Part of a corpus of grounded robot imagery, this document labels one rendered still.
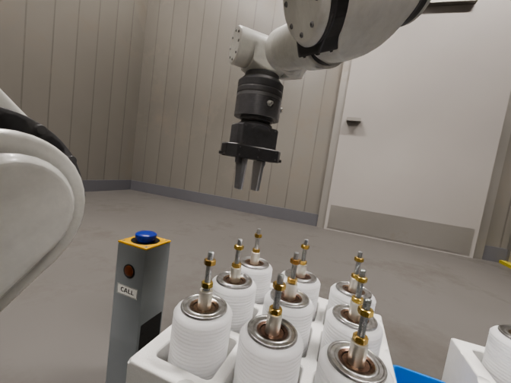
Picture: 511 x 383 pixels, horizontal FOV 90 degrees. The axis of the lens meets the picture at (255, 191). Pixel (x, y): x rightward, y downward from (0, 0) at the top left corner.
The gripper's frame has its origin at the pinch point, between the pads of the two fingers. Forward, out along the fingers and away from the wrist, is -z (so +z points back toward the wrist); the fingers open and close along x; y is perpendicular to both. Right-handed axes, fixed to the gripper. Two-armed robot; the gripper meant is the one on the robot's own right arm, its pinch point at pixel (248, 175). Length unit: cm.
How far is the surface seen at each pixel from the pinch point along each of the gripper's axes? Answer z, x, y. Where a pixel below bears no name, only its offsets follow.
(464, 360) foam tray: -30, -39, 27
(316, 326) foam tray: -29.3, -15.9, 9.4
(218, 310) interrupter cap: -21.9, 7.0, 9.6
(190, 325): -22.8, 11.8, 10.8
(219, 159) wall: 6, -78, -223
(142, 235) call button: -14.4, 17.6, -6.9
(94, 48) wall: 95, 47, -266
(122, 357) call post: -38.7, 19.0, -5.7
